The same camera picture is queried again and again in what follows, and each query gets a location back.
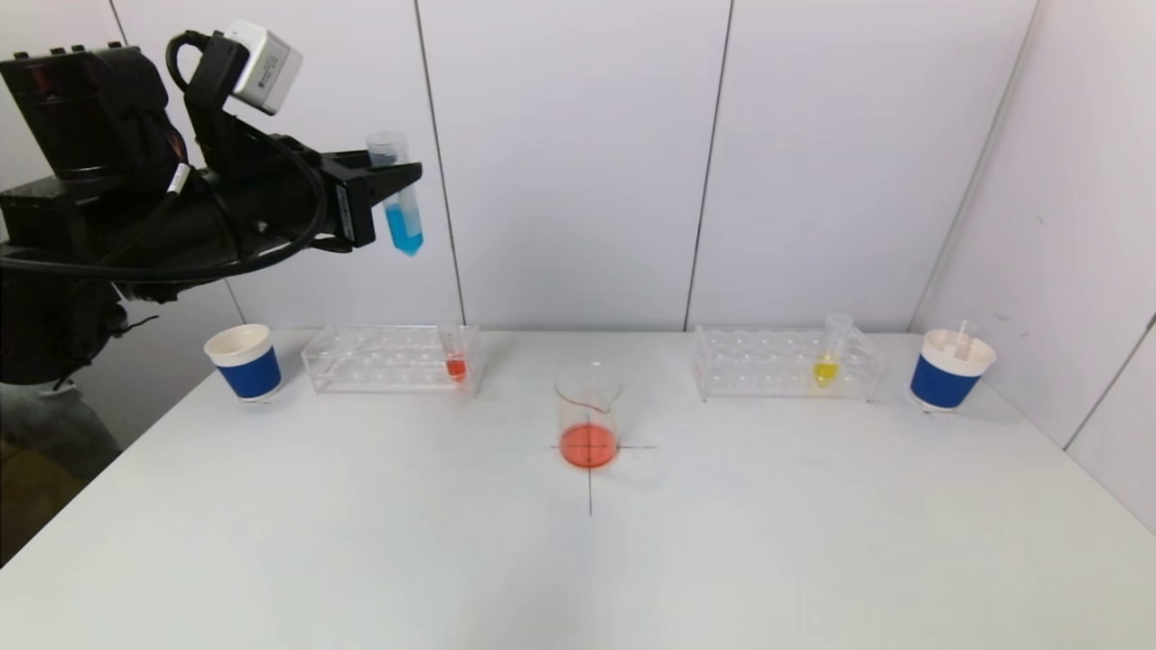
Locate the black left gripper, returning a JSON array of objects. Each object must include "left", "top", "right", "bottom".
[{"left": 212, "top": 133, "right": 424, "bottom": 264}]

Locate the test tube with yellow pigment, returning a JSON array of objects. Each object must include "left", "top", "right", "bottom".
[{"left": 810, "top": 313, "right": 854, "bottom": 389}]

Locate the clear acrylic test tube rack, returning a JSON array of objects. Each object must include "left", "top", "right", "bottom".
[
  {"left": 691, "top": 325, "right": 884, "bottom": 404},
  {"left": 303, "top": 325, "right": 486, "bottom": 398}
]

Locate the clear glass beaker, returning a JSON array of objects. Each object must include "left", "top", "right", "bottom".
[{"left": 554, "top": 362, "right": 624, "bottom": 469}]

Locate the test tube with blue pigment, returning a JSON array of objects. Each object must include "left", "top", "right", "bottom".
[{"left": 365, "top": 131, "right": 425, "bottom": 257}]

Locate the person in grey trousers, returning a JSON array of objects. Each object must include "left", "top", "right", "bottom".
[{"left": 0, "top": 379, "right": 120, "bottom": 484}]

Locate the blue white paper cup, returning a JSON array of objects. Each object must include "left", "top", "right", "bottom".
[
  {"left": 908, "top": 329, "right": 997, "bottom": 414},
  {"left": 203, "top": 324, "right": 284, "bottom": 404}
]

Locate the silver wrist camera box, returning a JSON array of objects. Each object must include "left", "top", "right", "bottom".
[{"left": 222, "top": 20, "right": 304, "bottom": 116}]

